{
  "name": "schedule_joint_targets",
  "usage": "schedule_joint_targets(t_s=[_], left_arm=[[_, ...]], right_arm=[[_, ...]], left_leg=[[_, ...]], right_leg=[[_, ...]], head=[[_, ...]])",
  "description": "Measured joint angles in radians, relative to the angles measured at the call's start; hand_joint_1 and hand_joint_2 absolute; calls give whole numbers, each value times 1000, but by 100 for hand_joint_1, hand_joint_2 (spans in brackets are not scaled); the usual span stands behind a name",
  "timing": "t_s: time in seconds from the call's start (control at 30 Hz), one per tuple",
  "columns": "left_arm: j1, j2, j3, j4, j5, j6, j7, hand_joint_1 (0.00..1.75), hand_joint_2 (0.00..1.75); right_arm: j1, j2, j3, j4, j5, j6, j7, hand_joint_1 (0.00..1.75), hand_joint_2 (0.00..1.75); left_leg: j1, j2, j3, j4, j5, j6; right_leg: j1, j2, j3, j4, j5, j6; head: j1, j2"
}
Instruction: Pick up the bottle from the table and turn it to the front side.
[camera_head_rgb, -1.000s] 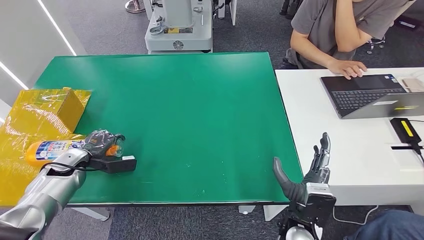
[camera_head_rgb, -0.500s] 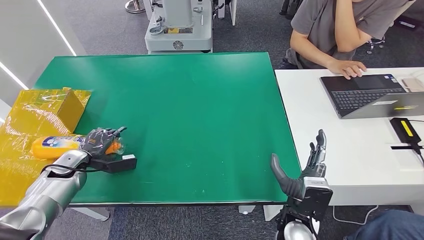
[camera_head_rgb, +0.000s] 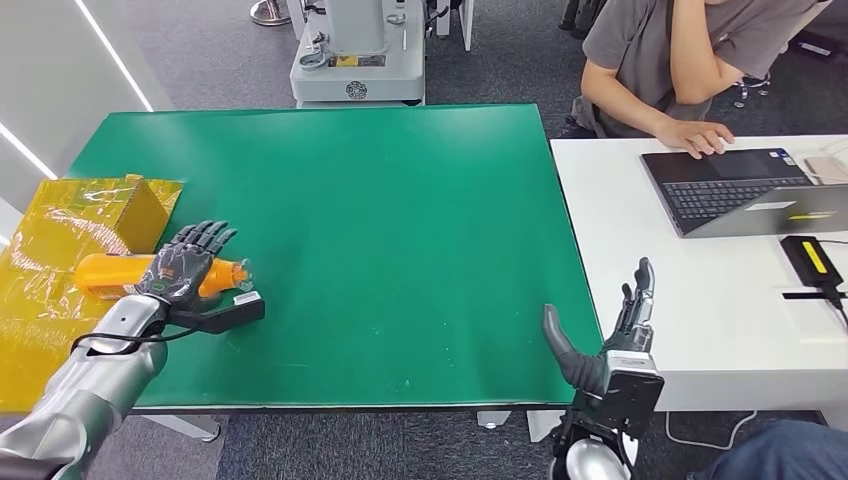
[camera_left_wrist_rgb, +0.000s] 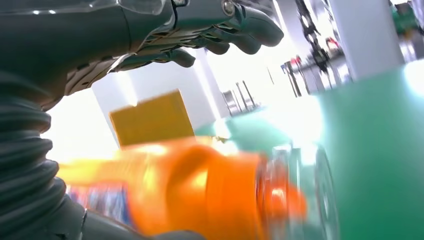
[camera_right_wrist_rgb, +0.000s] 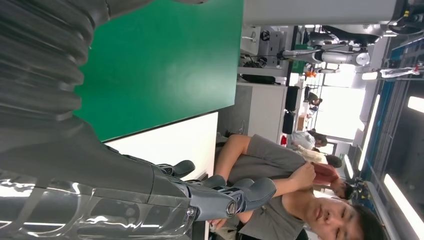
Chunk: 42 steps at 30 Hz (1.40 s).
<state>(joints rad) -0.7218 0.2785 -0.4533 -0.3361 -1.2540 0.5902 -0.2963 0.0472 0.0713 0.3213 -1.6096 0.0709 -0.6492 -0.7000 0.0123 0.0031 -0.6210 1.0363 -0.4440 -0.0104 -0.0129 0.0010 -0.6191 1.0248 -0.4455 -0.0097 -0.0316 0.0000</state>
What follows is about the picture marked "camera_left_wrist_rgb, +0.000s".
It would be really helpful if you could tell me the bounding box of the yellow foil-wrapped box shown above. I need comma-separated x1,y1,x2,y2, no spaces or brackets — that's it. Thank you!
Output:
109,89,196,148

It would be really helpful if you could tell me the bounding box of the green table mat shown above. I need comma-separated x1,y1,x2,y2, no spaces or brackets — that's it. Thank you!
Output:
195,59,424,240

